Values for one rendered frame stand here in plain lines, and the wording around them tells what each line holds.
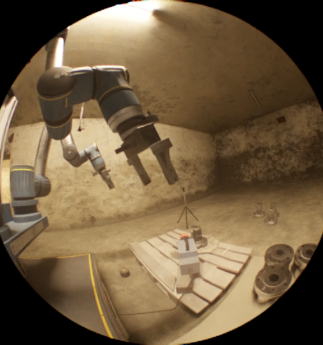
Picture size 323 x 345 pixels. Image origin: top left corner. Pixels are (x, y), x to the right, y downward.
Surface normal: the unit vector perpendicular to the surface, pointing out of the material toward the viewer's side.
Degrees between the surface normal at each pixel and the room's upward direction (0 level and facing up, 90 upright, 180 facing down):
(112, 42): 180
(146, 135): 93
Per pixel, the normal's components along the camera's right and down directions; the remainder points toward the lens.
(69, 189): 0.52, -0.14
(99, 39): 0.15, 0.99
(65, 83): 0.71, -0.09
